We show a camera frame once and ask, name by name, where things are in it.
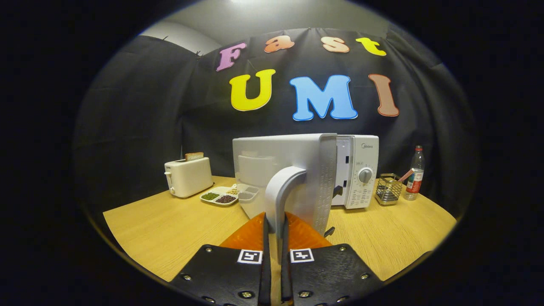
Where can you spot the toast slice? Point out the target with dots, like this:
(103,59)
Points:
(194,156)

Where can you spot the clear plastic water bottle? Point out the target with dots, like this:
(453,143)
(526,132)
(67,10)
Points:
(414,178)

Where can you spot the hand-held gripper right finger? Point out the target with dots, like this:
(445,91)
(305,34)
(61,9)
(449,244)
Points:
(285,276)

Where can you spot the white microwave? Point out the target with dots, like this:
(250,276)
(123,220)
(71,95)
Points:
(293,161)

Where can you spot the black backdrop cloth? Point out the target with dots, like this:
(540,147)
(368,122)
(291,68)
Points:
(140,127)

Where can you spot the white divided bean tray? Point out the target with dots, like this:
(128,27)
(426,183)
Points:
(219,197)

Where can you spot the pink striped stick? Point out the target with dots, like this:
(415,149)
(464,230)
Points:
(406,175)

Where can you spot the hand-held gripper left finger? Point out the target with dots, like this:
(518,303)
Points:
(267,276)

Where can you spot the cream white toaster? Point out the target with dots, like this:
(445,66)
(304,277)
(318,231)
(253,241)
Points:
(191,176)

